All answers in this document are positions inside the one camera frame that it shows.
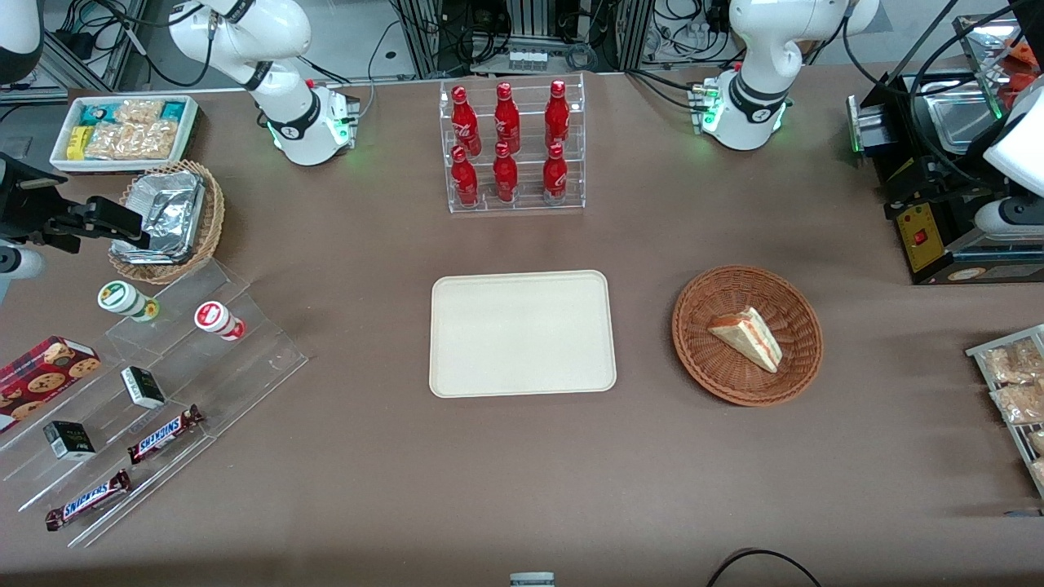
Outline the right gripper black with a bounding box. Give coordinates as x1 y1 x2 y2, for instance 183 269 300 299
0 153 153 250

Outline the triangular sandwich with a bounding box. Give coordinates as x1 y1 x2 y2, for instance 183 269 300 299
707 307 784 374

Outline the light wicker basket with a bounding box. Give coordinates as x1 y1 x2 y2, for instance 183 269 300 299
108 159 226 285

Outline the cream plastic tray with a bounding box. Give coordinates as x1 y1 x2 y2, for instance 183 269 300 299
429 270 617 399

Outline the brown wicker basket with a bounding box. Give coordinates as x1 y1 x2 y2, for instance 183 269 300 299
672 265 824 407

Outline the tray of packaged snacks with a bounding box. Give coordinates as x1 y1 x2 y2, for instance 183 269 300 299
966 324 1044 498

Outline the silver foil container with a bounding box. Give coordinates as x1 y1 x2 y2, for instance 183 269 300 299
113 170 206 264

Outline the green lid yogurt cup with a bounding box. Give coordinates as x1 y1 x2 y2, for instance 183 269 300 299
98 280 161 322

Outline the large clear cracker bag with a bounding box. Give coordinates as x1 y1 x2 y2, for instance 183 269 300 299
85 120 179 161

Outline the small clear cracker bag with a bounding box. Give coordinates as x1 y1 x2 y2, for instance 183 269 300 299
114 99 166 128

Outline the white snack bin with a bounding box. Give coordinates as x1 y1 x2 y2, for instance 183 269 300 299
49 95 201 174

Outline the red lid yogurt cup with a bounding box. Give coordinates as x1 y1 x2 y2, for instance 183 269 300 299
194 301 246 342

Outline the small black box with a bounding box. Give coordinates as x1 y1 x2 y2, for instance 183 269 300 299
121 366 167 410
43 421 97 462

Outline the red cookie box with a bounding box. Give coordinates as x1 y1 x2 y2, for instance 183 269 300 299
0 336 102 434

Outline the clear acrylic step display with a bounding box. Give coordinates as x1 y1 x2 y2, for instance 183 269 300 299
0 259 309 549

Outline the snickers chocolate bar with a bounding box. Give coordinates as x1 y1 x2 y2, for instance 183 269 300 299
45 470 133 532
127 405 205 466

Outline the red soda bottle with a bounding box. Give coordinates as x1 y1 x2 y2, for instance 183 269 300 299
451 86 483 157
493 141 519 203
542 143 568 205
545 80 571 148
450 146 480 206
493 82 521 154

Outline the clear acrylic bottle rack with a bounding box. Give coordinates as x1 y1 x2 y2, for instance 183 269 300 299
439 73 586 214

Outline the black food warmer machine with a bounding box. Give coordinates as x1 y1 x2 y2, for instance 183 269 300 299
847 12 1044 286

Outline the steel warmer pan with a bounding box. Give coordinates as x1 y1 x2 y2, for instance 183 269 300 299
920 86 1002 154

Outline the clear snack bag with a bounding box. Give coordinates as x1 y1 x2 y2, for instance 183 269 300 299
981 339 1044 386
990 382 1044 426

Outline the aluminium rail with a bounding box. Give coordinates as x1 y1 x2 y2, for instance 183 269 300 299
37 0 148 95

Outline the aluminium frame structure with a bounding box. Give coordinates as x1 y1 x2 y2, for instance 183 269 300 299
391 0 657 78

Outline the black table cable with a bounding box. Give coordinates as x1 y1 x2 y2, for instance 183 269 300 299
706 548 825 587

